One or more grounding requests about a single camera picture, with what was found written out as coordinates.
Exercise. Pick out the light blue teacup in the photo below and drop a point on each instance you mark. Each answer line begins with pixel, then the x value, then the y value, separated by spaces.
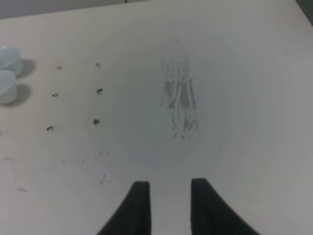
pixel 8 89
pixel 11 60

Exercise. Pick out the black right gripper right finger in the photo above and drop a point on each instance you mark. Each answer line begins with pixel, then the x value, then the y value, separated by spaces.
pixel 211 215

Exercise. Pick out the near light blue teacup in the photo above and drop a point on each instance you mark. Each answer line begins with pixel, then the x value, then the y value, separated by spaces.
pixel 8 89

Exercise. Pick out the far light blue teacup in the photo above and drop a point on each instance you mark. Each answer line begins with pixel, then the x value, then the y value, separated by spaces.
pixel 11 60

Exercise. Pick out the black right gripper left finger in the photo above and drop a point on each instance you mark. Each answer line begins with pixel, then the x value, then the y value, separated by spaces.
pixel 133 217

